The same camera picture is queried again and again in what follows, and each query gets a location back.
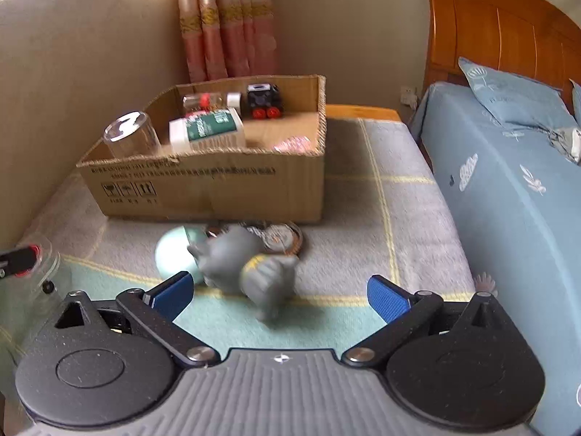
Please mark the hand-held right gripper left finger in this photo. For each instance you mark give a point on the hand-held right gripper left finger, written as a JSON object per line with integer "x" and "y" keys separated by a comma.
{"x": 174, "y": 293}

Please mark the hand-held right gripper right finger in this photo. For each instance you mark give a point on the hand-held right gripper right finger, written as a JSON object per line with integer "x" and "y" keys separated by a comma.
{"x": 386, "y": 297}

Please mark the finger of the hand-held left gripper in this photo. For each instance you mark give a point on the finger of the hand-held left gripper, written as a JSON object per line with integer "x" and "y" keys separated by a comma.
{"x": 13, "y": 261}

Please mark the clear plastic jar red label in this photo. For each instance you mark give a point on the clear plastic jar red label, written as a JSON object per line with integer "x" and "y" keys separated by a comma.
{"x": 54, "y": 265}

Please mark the grey elephant toy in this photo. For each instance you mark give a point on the grey elephant toy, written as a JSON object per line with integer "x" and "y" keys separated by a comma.
{"x": 227, "y": 263}

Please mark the brown cardboard box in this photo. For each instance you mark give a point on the brown cardboard box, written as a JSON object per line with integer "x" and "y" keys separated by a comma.
{"x": 227, "y": 190}

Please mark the clear glass cup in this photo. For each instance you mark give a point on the clear glass cup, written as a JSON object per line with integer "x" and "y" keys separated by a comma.
{"x": 131, "y": 138}

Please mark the white plastic bottle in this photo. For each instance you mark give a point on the white plastic bottle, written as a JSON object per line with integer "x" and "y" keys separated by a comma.
{"x": 213, "y": 129}

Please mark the pink glass bottle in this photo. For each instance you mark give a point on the pink glass bottle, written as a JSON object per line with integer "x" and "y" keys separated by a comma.
{"x": 290, "y": 144}

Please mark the small bottle silver cap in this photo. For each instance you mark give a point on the small bottle silver cap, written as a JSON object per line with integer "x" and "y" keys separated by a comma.
{"x": 204, "y": 100}

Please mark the black toy cube red wheels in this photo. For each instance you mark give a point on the black toy cube red wheels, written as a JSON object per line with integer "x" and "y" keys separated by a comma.
{"x": 265, "y": 97}

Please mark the mint green round case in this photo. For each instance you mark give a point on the mint green round case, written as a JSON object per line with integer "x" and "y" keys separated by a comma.
{"x": 174, "y": 250}

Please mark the printed checked blanket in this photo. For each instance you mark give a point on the printed checked blanket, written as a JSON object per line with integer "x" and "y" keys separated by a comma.
{"x": 408, "y": 245}

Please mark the round metal tin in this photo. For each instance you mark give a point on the round metal tin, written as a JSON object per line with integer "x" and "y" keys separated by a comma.
{"x": 283, "y": 236}

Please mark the blue floral bedsheet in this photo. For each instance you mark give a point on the blue floral bedsheet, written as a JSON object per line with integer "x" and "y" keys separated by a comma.
{"x": 522, "y": 236}

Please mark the wooden table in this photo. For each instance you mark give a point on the wooden table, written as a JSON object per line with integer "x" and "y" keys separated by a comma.
{"x": 363, "y": 112}

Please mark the blue floral pillow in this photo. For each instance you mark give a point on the blue floral pillow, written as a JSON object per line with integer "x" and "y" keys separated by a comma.
{"x": 513, "y": 95}
{"x": 576, "y": 100}

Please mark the grey crumpled cloth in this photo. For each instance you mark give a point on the grey crumpled cloth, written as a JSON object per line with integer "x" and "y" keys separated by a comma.
{"x": 569, "y": 143}

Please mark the pink patterned curtain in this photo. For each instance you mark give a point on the pink patterned curtain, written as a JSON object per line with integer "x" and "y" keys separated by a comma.
{"x": 227, "y": 32}

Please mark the wooden bed headboard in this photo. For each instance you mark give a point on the wooden bed headboard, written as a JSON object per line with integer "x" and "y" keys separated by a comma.
{"x": 499, "y": 22}

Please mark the white wall socket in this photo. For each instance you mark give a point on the white wall socket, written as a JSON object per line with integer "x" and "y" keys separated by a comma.
{"x": 407, "y": 95}

